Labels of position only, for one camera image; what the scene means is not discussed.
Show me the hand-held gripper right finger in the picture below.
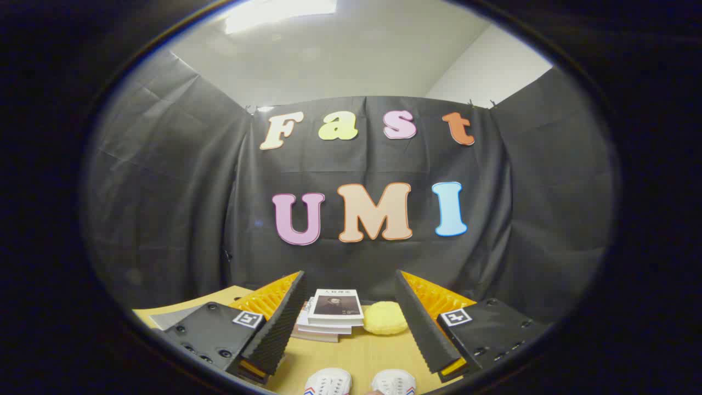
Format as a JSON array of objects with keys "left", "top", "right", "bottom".
[{"left": 395, "top": 269, "right": 550, "bottom": 383}]

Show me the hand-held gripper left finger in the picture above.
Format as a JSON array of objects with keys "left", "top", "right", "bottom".
[{"left": 163, "top": 270, "right": 309, "bottom": 385}]

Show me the white canvas shoe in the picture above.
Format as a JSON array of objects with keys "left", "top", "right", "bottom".
[
  {"left": 371, "top": 369, "right": 416, "bottom": 395},
  {"left": 304, "top": 368, "right": 352, "bottom": 395}
]

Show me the yellow round plush toy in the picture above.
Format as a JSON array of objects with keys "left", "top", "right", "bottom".
[{"left": 363, "top": 301, "right": 410, "bottom": 336}]

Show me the pinkish brown book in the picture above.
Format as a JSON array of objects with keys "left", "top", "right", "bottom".
[{"left": 291, "top": 323, "right": 341, "bottom": 344}]

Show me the plain white book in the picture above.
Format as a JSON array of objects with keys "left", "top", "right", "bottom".
[{"left": 298, "top": 299, "right": 353, "bottom": 335}]

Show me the white portrait cover book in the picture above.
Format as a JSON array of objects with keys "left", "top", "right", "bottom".
[{"left": 307, "top": 289, "right": 365, "bottom": 328}]

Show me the black backdrop cloth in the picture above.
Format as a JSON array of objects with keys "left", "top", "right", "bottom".
[{"left": 82, "top": 49, "right": 615, "bottom": 325}]

